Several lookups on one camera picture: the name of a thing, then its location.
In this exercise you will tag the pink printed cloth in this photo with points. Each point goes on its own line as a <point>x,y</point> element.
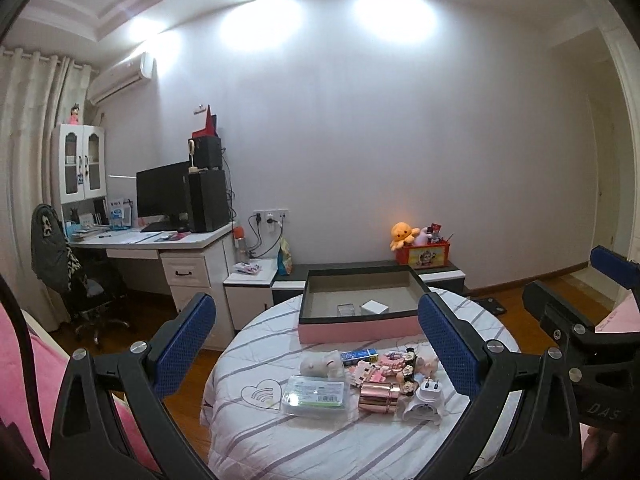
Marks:
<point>622,317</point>

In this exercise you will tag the person's right hand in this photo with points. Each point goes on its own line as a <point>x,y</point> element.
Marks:
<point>600,452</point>

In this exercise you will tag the black computer monitor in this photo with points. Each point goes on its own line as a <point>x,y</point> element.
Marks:
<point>161,192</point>

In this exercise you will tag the black computer tower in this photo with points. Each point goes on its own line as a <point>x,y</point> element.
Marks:
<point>209,201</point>

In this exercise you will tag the orange octopus plush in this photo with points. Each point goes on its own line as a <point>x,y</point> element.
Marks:
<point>404,235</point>

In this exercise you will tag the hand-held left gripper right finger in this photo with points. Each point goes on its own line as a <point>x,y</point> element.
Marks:
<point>449,347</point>

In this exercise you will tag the small pink block toy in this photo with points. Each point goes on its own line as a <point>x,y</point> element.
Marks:
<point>392,360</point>

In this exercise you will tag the clear case green label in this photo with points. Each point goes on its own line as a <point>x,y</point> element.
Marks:
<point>315,396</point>

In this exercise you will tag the purple plush toy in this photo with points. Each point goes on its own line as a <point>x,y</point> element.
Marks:
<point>422,237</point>

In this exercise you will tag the red toy box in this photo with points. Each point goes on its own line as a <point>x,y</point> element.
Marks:
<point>422,256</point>

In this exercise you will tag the black speaker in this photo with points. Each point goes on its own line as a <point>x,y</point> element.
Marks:
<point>207,154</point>

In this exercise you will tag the small clear box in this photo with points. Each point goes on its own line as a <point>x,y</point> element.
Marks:
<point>345,310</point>

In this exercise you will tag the grey plush toy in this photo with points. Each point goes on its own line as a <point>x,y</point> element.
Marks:
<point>322,364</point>

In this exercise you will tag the blue tube box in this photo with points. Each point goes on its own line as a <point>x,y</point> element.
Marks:
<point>360,357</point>

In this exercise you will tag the black office chair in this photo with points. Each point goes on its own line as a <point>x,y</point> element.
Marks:
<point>100,295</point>

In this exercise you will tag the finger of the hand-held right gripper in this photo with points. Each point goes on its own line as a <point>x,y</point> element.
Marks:
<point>614,262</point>
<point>552,307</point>

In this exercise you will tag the bottle with orange cap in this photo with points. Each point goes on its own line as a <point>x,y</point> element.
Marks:
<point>241,245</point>

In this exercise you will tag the white air conditioner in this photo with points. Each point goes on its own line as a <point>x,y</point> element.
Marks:
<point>120,80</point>

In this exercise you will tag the small wooden ornament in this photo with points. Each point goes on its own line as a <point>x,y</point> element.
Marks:
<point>191,152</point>

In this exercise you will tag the blue white box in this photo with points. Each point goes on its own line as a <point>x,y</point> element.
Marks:
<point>120,212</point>

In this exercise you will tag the pink packet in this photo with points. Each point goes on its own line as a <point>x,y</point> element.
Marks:
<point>248,268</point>

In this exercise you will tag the black floor scale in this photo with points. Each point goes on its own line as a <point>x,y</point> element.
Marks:
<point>491,305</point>

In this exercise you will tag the white desk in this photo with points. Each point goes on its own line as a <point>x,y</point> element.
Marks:
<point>192,272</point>

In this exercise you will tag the pink white block figure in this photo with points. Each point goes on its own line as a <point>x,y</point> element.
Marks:
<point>369,374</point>

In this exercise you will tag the pink doll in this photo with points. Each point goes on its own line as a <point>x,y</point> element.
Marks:
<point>74,115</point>

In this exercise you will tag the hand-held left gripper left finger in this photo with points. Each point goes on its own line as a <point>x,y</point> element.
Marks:
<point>186,340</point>

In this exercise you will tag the white door frame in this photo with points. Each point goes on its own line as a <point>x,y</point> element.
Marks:
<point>622,110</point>

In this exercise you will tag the pink storage box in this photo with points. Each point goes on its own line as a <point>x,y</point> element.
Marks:
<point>357,332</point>

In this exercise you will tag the rose gold cylinder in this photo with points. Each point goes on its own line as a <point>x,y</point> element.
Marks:
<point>380,397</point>

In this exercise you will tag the small white box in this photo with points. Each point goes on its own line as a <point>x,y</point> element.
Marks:
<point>375,307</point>

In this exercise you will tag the white glass door cabinet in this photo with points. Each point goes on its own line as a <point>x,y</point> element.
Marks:
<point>80,165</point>

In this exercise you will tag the pink blanket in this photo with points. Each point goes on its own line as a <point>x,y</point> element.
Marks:
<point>50,395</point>

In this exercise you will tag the white lamp bar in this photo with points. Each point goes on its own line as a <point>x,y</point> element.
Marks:
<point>121,177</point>

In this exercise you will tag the cream curtain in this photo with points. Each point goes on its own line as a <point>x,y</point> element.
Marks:
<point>27,150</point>

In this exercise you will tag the white plug adapter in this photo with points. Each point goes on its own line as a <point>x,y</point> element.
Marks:
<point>424,405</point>

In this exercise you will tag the white nightstand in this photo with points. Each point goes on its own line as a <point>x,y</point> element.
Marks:
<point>247,300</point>

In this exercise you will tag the black keyboard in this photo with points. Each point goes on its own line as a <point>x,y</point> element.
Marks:
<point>156,227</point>

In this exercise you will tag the white wall outlets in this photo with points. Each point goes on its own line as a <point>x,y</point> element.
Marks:
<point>271,216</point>

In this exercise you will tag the blue yellow snack bag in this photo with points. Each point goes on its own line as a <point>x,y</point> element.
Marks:
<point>284,257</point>

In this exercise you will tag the grey patterned jacket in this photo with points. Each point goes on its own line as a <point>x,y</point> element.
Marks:
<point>50,245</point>

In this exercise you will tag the stack of papers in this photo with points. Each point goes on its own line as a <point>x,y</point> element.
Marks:
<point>85,230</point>

